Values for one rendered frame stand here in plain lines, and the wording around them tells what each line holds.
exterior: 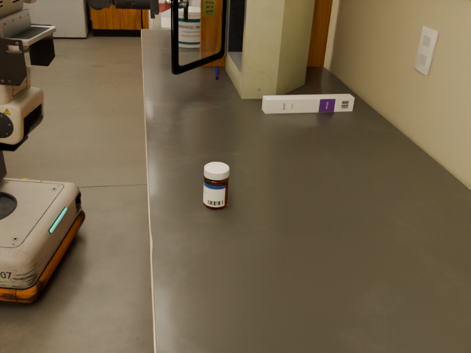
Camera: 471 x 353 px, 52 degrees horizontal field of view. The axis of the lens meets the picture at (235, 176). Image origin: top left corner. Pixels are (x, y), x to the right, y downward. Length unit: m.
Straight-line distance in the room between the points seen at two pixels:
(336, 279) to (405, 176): 0.44
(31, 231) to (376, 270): 1.57
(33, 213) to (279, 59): 1.27
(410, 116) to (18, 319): 1.63
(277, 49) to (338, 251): 0.81
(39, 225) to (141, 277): 0.49
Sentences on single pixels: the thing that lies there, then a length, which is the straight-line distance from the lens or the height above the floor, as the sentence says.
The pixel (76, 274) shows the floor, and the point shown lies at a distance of 2.32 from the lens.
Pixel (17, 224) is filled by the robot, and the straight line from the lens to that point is 2.20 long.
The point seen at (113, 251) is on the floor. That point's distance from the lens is 2.43.
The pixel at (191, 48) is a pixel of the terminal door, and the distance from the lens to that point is 1.63.
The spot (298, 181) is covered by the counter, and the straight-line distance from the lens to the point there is 1.07.
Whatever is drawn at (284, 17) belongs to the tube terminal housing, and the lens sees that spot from 1.51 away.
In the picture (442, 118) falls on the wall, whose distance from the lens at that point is 1.33.
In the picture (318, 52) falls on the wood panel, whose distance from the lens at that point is 1.97.
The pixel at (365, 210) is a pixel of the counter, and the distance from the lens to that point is 1.01.
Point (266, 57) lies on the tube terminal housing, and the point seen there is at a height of 1.07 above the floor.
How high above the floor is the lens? 1.45
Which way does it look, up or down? 28 degrees down
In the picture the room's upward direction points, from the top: 3 degrees clockwise
